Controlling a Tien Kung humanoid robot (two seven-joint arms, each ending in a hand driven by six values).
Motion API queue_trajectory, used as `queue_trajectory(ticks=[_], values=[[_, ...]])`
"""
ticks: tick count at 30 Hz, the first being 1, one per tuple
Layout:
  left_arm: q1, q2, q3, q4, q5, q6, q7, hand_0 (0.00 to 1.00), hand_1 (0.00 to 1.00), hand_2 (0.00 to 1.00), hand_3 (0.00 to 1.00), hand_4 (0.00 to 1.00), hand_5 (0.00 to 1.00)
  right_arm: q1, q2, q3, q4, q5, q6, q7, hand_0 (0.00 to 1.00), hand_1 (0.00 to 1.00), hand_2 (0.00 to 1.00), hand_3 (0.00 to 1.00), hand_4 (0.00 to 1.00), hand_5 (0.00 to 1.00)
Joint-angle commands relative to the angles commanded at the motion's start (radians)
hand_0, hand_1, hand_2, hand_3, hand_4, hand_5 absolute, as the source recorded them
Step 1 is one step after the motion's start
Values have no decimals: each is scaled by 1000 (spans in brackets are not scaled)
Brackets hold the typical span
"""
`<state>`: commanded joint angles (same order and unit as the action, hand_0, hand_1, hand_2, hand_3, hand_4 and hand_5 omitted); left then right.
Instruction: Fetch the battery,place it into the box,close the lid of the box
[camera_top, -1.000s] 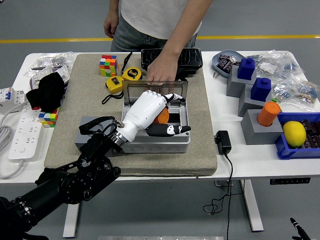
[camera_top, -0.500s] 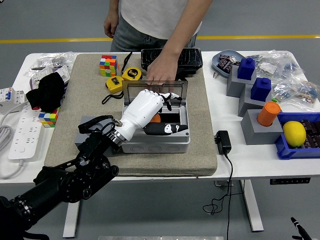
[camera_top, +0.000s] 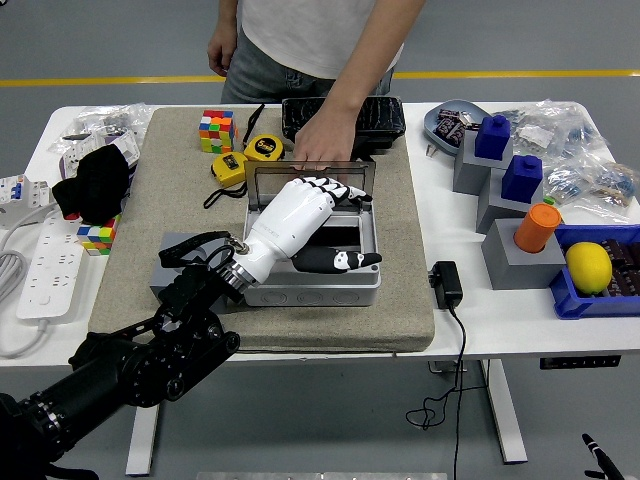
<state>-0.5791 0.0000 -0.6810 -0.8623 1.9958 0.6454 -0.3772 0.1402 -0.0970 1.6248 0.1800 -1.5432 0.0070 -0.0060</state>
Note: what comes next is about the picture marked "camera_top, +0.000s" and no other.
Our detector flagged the person's right hand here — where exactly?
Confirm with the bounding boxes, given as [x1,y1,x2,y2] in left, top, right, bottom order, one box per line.
[206,27,241,77]

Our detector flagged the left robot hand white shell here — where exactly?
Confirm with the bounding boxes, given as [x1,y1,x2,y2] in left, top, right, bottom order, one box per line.
[233,175,384,290]

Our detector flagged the person's left hand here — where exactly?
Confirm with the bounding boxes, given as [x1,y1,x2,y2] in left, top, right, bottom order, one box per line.
[291,107,362,189]

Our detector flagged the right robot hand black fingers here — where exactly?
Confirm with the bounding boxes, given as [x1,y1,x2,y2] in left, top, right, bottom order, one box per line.
[581,432,627,480]

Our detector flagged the smoky transparent box lid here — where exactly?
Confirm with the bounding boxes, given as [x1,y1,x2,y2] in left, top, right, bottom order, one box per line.
[243,159,377,214]

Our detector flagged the grey electrical enclosure box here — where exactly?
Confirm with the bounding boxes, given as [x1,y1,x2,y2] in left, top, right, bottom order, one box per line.
[238,159,383,308]

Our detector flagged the orange cylinder battery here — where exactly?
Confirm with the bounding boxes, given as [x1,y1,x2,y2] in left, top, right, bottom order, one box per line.
[513,202,563,254]

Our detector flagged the yellow tape measure black label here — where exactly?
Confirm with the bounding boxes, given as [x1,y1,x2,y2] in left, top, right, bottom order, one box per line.
[243,133,287,165]

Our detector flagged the black crackled plastic case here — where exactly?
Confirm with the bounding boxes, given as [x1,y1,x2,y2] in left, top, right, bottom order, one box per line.
[281,96,407,156]

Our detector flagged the large colourful puzzle cube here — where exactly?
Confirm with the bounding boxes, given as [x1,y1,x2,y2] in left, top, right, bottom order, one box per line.
[198,109,239,155]

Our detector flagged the person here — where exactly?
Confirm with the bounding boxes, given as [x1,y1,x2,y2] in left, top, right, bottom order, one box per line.
[206,0,429,189]

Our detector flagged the black table control panel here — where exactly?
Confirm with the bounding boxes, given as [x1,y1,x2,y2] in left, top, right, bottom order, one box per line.
[538,354,622,371]

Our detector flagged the white table leg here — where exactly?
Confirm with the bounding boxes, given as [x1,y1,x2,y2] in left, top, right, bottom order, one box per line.
[124,403,161,477]
[479,358,529,465]

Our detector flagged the clear plastic parts bag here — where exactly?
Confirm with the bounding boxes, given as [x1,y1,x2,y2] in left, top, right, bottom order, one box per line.
[542,162,592,207]
[74,102,156,137]
[48,124,104,157]
[584,158,640,224]
[502,99,600,159]

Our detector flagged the grey-brown fabric mat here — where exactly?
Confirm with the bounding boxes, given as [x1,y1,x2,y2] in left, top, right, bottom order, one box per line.
[88,106,436,354]

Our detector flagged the grey cube holder block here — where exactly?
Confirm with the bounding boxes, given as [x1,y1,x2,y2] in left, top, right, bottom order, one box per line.
[452,128,515,196]
[148,231,236,307]
[475,167,545,235]
[481,217,569,291]

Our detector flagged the blue-grey oval dish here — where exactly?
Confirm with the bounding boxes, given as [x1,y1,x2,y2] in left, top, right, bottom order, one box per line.
[423,99,494,159]

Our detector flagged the blue plastic storage bin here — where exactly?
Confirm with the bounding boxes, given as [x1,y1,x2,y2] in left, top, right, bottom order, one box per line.
[548,223,640,320]

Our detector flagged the blue square bottle block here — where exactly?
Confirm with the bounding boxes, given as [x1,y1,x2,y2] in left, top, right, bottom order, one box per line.
[473,114,512,162]
[500,154,544,204]

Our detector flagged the black power adapter plug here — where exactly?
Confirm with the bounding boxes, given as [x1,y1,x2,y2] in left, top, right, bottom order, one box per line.
[428,260,464,310]

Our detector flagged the black cloth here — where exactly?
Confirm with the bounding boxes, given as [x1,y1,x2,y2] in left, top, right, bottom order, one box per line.
[51,144,132,225]

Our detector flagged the yellow lemon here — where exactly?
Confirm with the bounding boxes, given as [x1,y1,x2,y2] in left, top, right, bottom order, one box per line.
[564,241,614,295]

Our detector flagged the small colourful puzzle cube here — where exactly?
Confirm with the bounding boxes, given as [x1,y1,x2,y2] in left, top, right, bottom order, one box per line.
[77,213,123,256]

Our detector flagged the dark brown component pile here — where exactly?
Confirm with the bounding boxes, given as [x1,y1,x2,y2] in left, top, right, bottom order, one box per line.
[599,238,640,300]

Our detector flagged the white circuit breaker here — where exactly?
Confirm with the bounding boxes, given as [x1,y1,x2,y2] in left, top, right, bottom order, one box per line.
[0,173,56,209]

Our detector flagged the white power strip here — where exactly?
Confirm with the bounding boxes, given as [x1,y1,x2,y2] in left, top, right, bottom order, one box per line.
[0,209,87,359]

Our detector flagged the yellow tape measure with strap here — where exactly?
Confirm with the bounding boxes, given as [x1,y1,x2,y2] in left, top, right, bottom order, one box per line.
[203,151,255,210]

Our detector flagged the black adapter cord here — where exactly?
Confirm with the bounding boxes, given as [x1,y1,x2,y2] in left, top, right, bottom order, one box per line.
[404,305,490,480]

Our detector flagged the silver under-table bracket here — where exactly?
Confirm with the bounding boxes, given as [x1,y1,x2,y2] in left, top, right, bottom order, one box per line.
[428,359,469,374]

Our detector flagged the light grey round cable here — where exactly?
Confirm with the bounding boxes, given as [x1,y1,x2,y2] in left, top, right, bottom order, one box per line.
[0,202,59,306]

